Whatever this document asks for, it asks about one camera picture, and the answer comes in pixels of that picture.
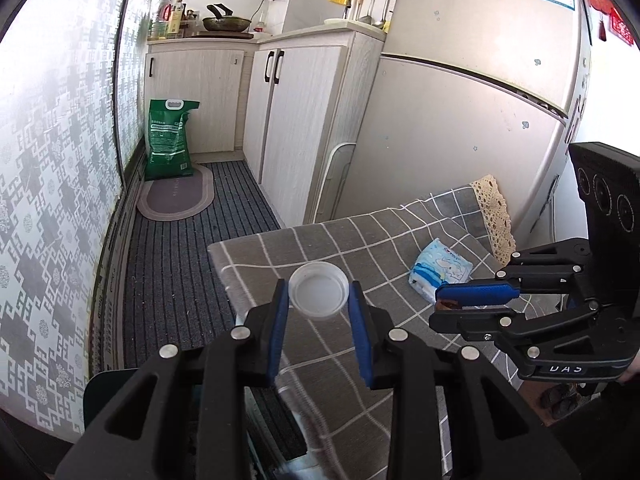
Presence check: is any green rice bag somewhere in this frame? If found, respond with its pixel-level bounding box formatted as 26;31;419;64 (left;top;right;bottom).
144;98;201;181

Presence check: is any cream lace cloth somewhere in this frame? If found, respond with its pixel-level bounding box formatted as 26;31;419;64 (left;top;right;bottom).
470;174;517;266

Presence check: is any oval grey floor mat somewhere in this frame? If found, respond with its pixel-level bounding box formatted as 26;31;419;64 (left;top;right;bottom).
137;162;216;221

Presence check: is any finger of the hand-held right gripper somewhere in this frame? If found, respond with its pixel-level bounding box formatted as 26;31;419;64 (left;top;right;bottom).
435;238;594;311
429;304;601;361

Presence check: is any black cooktop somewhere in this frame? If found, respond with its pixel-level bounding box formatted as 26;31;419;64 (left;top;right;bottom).
192;30;256;40

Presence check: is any striped grey floor runner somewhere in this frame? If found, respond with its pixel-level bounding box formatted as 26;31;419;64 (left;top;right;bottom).
122;160;282;372

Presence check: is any clear oil bottle red cap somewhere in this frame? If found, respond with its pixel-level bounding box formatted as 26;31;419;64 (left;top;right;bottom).
151;0;172;40

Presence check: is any dark sandal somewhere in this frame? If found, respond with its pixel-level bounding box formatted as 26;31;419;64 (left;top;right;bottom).
540;382;584;420

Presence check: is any white single-door kitchen cabinet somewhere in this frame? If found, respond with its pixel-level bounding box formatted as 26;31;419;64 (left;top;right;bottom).
145;40;258;157

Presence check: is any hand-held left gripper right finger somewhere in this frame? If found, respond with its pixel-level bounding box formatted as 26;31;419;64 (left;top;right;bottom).
348;280;568;480

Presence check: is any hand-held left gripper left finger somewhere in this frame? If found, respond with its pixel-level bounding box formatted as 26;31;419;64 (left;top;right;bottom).
55;280;291;480

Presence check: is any white plastic container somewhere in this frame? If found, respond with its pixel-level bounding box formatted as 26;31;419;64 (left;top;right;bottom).
288;262;349;321

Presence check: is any yellow oil bottle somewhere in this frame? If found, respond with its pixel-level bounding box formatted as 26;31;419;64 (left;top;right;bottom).
167;0;185;38

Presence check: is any blue tissue pack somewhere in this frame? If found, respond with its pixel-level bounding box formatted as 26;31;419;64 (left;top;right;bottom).
409;238;473;304

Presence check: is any white double-door kitchen cabinet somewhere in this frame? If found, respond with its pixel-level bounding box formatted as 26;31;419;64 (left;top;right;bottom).
242;30;386;227

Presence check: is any grey checked tablecloth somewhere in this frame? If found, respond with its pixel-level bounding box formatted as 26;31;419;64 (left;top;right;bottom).
207;187;566;477

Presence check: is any frying pan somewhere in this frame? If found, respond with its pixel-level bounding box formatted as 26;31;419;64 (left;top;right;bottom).
202;4;252;32

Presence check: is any white folded table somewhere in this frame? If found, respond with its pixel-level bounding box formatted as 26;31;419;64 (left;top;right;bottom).
320;142;357;224

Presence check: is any red wall ornament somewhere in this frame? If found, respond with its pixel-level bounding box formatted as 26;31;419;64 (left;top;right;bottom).
590;0;636;46

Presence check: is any red fridge sticker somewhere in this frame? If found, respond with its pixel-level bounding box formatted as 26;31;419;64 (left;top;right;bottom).
566;95;587;144

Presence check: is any silver refrigerator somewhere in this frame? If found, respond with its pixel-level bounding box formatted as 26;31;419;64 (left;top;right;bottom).
332;0;593;256

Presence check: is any dark green trash bin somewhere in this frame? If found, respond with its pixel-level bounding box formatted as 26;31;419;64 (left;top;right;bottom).
82;369;146;437

